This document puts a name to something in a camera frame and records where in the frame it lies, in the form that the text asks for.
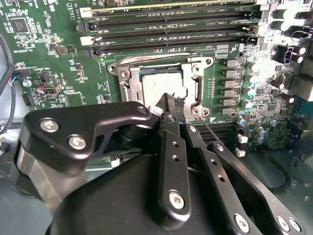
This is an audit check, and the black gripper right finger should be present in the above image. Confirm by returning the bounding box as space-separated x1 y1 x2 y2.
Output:
175 96 308 235

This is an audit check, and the silver CPU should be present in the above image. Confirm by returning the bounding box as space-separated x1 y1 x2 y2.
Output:
141 72 196 108

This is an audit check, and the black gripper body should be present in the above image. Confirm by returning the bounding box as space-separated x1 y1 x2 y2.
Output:
45 123 237 235

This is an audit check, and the wire locking lever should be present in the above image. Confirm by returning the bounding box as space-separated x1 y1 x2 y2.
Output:
198 116 222 145
113 50 212 65

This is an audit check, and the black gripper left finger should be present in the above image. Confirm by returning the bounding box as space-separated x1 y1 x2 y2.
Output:
9 92 193 228

